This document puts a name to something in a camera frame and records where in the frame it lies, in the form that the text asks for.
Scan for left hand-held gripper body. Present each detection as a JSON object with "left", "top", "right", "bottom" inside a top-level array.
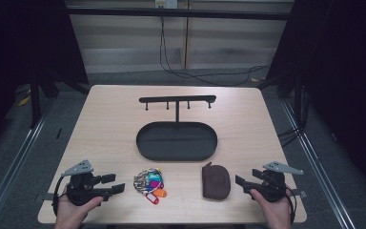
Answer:
[{"left": 60, "top": 159, "right": 112, "bottom": 206}]

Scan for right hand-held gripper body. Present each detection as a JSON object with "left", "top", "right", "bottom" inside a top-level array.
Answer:
[{"left": 250, "top": 160, "right": 305, "bottom": 203}]

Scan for brown zip pouch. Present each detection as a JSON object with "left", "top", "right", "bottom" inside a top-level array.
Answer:
[{"left": 201, "top": 161, "right": 232, "bottom": 201}]

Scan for key bunch with coloured tags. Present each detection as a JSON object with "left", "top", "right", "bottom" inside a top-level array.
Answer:
[{"left": 132, "top": 167, "right": 169, "bottom": 206}]

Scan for black key rack with tray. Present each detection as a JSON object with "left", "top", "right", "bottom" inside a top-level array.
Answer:
[{"left": 135, "top": 94, "right": 219, "bottom": 162}]

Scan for person's right hand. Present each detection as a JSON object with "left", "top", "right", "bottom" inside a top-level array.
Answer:
[{"left": 250, "top": 189, "right": 294, "bottom": 229}]

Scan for person's left hand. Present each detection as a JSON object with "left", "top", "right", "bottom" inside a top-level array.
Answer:
[{"left": 54, "top": 194, "right": 105, "bottom": 229}]

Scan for black stand pole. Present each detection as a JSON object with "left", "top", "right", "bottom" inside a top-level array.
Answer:
[{"left": 29, "top": 74, "right": 43, "bottom": 129}]

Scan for yellow floor scrap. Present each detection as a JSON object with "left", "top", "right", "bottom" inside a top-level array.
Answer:
[{"left": 17, "top": 94, "right": 32, "bottom": 107}]

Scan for black curtain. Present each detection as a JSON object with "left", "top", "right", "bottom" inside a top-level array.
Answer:
[
  {"left": 0, "top": 0, "right": 90, "bottom": 160},
  {"left": 256, "top": 0, "right": 366, "bottom": 201}
]

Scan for right hand-held gripper cable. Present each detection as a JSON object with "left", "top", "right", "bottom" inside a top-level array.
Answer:
[{"left": 285, "top": 186, "right": 298, "bottom": 225}]

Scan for hand-held gripper cable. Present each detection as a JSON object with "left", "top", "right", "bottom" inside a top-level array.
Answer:
[
  {"left": 285, "top": 186, "right": 298, "bottom": 225},
  {"left": 52, "top": 176, "right": 67, "bottom": 218}
]

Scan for left hand-held gripper cable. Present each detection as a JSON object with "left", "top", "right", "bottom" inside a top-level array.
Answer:
[{"left": 52, "top": 176, "right": 67, "bottom": 218}]

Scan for aluminium floor rail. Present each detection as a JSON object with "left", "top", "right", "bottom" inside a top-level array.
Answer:
[
  {"left": 280, "top": 98, "right": 357, "bottom": 229},
  {"left": 0, "top": 100, "right": 55, "bottom": 229}
]

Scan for black floor cables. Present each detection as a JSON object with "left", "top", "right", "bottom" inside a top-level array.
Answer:
[{"left": 276, "top": 85, "right": 309, "bottom": 149}]

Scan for black wall cable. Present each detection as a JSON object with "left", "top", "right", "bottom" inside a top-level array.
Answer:
[{"left": 158, "top": 15, "right": 272, "bottom": 88}]

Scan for black horizontal frame bar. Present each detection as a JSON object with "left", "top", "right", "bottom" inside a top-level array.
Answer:
[{"left": 66, "top": 7, "right": 295, "bottom": 21}]

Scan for white wall socket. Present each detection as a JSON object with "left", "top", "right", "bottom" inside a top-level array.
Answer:
[{"left": 154, "top": 0, "right": 179, "bottom": 10}]

